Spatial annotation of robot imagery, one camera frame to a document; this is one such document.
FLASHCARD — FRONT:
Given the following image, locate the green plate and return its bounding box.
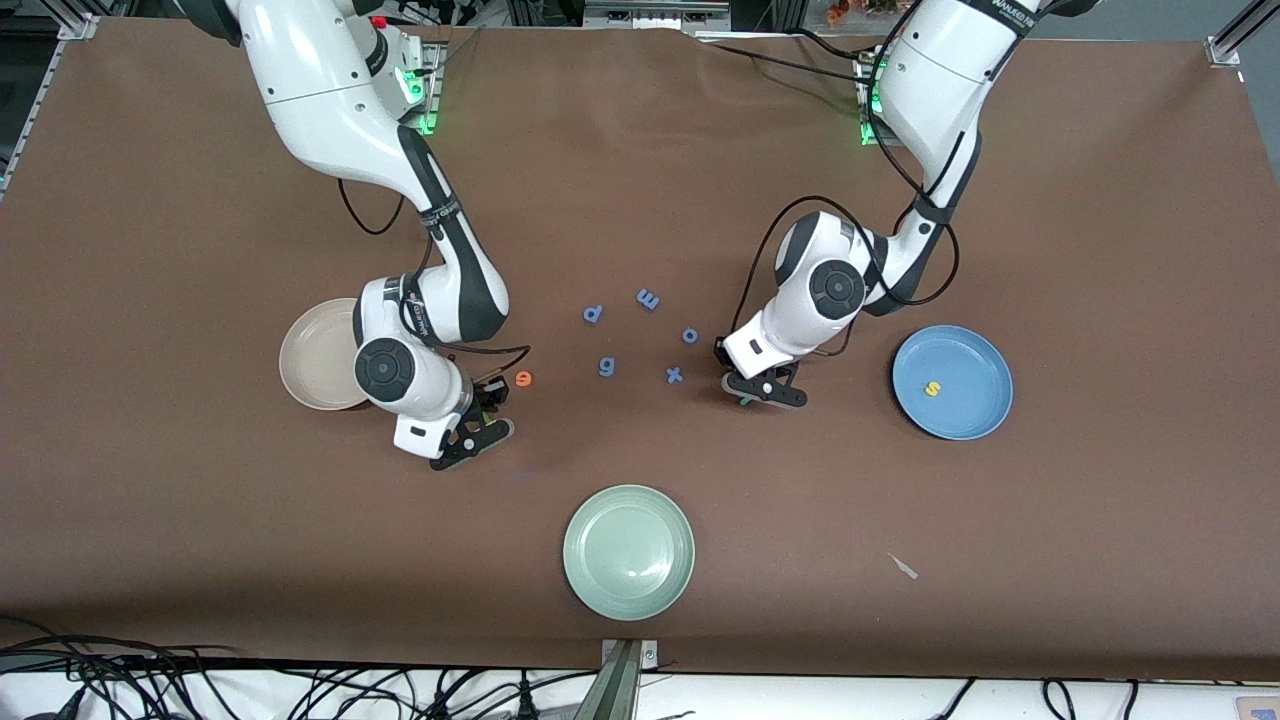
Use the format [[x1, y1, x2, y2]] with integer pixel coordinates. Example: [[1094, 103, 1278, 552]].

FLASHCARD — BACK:
[[562, 484, 697, 622]]

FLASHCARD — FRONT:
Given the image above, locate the beige plate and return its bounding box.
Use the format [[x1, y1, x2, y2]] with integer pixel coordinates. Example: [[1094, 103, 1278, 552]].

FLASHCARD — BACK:
[[278, 297, 371, 412]]

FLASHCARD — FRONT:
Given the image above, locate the aluminium frame rail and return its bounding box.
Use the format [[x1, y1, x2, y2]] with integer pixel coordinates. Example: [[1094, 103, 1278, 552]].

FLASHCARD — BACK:
[[1205, 0, 1280, 69], [0, 10, 103, 201]]

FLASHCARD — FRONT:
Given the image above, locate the grey metal device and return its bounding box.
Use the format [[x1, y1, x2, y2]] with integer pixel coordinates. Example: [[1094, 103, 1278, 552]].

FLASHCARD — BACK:
[[583, 0, 731, 31]]

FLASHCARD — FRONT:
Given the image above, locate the aluminium camera mount post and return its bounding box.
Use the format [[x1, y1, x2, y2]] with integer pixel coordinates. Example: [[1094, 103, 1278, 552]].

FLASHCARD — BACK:
[[575, 640, 661, 720]]

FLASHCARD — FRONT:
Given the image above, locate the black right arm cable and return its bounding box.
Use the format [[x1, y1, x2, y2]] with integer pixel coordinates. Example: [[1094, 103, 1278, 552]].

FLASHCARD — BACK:
[[338, 180, 532, 387]]

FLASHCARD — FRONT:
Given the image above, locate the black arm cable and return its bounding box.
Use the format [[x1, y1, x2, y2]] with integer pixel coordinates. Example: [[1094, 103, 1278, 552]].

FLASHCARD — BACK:
[[338, 180, 532, 387], [735, 40, 961, 356]]

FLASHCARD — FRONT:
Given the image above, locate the brown table cover sheet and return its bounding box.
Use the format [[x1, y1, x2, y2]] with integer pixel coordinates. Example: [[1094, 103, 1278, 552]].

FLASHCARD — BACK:
[[0, 15, 1280, 683]]

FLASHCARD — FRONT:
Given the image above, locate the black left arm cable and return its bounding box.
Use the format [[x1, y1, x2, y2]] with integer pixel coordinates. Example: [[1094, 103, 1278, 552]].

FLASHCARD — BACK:
[[735, 40, 961, 356]]

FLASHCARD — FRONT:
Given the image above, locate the black base power cable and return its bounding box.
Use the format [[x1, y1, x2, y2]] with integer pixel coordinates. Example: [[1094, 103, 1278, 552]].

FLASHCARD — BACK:
[[700, 30, 876, 86]]

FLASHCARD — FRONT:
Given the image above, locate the blue plate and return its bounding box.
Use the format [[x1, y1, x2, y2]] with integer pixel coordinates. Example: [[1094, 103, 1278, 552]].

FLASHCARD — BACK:
[[891, 324, 1015, 442]]

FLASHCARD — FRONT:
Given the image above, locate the right arm aluminium base plate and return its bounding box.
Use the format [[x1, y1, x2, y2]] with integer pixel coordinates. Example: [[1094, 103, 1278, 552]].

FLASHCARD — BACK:
[[395, 38, 444, 137]]

